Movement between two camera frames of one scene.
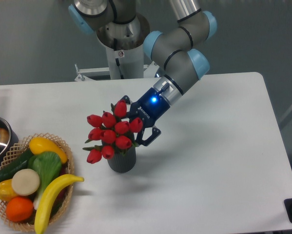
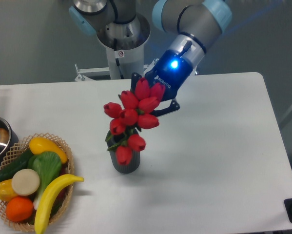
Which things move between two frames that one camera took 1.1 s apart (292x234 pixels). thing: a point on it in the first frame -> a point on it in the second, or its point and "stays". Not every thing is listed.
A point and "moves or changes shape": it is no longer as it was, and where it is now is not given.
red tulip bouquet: [112, 131] moves or changes shape
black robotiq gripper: [149, 108] -> [172, 69]
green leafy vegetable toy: [48, 165] stays
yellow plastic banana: [47, 198] stays
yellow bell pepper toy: [5, 190] stays
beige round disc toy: [25, 182] stays
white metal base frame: [150, 70] stays
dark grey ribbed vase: [122, 164] -> [115, 140]
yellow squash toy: [39, 145] stays
